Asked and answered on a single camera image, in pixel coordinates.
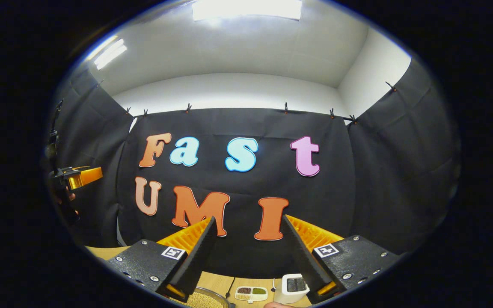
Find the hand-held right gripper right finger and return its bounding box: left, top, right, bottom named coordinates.
left=281, top=214, right=402, bottom=305

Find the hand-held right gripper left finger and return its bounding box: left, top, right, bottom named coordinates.
left=106, top=216, right=218, bottom=302

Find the stainless steel pot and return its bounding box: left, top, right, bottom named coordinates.
left=182, top=286, right=235, bottom=308

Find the white box-shaped device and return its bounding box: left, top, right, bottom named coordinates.
left=273, top=273, right=311, bottom=305

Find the pile of soybeans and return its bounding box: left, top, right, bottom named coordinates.
left=186, top=291, right=226, bottom=308

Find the white divided seasoning tray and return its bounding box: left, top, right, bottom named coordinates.
left=234, top=285, right=269, bottom=304

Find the narrow ceiling light strip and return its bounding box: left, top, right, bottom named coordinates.
left=86, top=36, right=128, bottom=71

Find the row of black cloth clips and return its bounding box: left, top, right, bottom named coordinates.
left=95, top=79, right=398, bottom=125

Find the wide ceiling light panel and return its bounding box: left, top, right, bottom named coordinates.
left=192, top=0, right=303, bottom=21

